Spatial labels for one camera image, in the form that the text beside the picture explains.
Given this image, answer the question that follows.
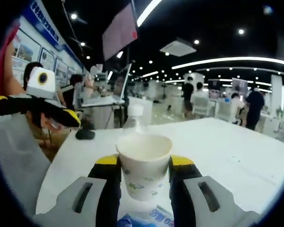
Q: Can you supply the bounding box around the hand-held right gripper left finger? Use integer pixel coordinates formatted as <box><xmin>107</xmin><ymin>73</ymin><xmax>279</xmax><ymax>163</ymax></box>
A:
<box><xmin>33</xmin><ymin>155</ymin><xmax>123</xmax><ymax>227</ymax></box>

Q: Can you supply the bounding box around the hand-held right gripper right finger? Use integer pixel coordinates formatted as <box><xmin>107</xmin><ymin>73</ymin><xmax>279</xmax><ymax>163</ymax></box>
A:
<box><xmin>168</xmin><ymin>155</ymin><xmax>261</xmax><ymax>227</ymax></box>

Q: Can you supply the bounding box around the black computer mouse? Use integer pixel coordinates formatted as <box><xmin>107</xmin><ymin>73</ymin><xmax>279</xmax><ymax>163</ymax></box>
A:
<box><xmin>75</xmin><ymin>129</ymin><xmax>96</xmax><ymax>140</ymax></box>

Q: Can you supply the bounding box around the printed white paper cup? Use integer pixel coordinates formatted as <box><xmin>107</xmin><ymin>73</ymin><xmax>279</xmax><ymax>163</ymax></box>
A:
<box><xmin>115</xmin><ymin>134</ymin><xmax>173</xmax><ymax>202</ymax></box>

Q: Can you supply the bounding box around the blue mouse pad package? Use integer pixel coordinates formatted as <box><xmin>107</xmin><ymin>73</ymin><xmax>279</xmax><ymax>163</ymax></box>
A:
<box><xmin>117</xmin><ymin>204</ymin><xmax>175</xmax><ymax>227</ymax></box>

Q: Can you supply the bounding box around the clear plastic bottle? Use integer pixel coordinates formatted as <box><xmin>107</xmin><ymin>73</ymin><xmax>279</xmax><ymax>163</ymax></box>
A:
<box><xmin>122</xmin><ymin>104</ymin><xmax>149</xmax><ymax>136</ymax></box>

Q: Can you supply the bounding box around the person's left hand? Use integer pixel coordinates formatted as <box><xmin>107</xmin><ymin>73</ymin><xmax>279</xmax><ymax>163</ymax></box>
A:
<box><xmin>39</xmin><ymin>113</ymin><xmax>63</xmax><ymax>133</ymax></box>

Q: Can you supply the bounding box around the person's red shirt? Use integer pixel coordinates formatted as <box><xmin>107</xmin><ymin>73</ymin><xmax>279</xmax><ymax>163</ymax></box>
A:
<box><xmin>0</xmin><ymin>20</ymin><xmax>20</xmax><ymax>122</ymax></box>

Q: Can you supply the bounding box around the grey mesh chair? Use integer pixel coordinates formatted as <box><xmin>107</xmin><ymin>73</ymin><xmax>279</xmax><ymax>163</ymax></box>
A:
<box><xmin>0</xmin><ymin>115</ymin><xmax>52</xmax><ymax>215</ymax></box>

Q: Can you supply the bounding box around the open laptop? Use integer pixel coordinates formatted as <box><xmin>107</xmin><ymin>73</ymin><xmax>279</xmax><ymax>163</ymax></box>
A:
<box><xmin>81</xmin><ymin>63</ymin><xmax>133</xmax><ymax>107</ymax></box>

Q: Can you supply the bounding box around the white table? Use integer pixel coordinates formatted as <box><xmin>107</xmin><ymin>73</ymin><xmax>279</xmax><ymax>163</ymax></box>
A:
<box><xmin>35</xmin><ymin>117</ymin><xmax>284</xmax><ymax>216</ymax></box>

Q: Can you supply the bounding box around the white chair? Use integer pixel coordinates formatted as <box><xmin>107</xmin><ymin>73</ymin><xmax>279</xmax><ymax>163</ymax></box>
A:
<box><xmin>193</xmin><ymin>96</ymin><xmax>211</xmax><ymax>117</ymax></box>
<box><xmin>217</xmin><ymin>100</ymin><xmax>235</xmax><ymax>123</ymax></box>

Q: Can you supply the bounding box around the hanging display screen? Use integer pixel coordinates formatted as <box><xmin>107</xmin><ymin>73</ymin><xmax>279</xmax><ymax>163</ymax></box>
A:
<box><xmin>101</xmin><ymin>1</ymin><xmax>140</xmax><ymax>61</ymax></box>

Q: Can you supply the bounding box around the distant display screen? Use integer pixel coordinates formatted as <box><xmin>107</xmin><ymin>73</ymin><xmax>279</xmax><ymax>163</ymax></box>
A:
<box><xmin>231</xmin><ymin>78</ymin><xmax>249</xmax><ymax>92</ymax></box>

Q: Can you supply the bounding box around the ceiling air conditioner vent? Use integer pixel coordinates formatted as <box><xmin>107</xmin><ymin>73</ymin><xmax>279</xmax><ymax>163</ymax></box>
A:
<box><xmin>159</xmin><ymin>37</ymin><xmax>197</xmax><ymax>57</ymax></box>

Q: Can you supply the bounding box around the wall poster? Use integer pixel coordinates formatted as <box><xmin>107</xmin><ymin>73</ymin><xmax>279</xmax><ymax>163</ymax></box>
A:
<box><xmin>39</xmin><ymin>48</ymin><xmax>57</xmax><ymax>72</ymax></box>
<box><xmin>11</xmin><ymin>28</ymin><xmax>43</xmax><ymax>70</ymax></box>

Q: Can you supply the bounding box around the blue wall banner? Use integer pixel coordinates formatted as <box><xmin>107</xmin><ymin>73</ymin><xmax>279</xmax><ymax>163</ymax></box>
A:
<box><xmin>20</xmin><ymin>0</ymin><xmax>86</xmax><ymax>71</ymax></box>

